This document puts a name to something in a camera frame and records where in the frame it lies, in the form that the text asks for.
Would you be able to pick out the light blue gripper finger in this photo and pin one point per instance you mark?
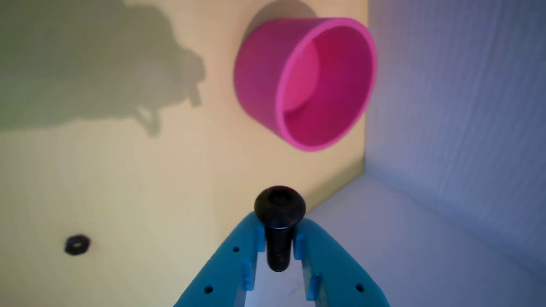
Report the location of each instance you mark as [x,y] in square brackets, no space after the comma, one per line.
[337,273]
[222,273]

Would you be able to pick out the white corrugated cardboard box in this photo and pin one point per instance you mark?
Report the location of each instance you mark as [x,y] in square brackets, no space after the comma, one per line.
[448,128]

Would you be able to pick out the yellow paper mat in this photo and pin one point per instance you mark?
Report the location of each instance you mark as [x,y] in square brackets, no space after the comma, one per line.
[128,179]

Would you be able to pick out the pink round cup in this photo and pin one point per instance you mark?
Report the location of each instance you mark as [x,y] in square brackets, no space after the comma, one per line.
[264,76]

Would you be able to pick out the black hex nut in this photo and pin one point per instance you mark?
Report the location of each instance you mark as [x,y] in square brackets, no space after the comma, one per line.
[77,244]

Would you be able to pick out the black bolt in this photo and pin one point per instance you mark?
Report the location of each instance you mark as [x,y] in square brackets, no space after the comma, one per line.
[279,213]

